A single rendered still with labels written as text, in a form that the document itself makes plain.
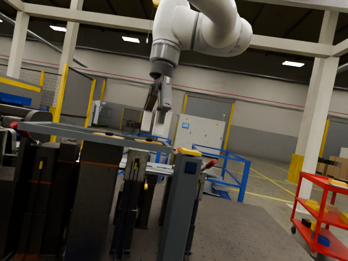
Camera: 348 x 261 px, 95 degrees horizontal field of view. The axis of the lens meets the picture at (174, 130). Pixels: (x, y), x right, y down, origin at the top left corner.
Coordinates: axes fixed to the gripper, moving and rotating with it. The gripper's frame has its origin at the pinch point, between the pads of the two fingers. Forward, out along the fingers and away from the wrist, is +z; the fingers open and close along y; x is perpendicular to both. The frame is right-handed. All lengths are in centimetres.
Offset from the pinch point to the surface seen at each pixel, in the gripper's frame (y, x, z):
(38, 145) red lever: 13.9, 30.8, 11.5
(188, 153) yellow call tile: -6.8, -11.0, 4.8
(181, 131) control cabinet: 701, -380, 10
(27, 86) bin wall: 302, 131, -23
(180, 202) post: -7.4, -11.3, 20.2
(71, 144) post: 14.0, 21.9, 10.2
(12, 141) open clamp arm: 28, 42, 14
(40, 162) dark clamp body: 14.4, 29.5, 17.1
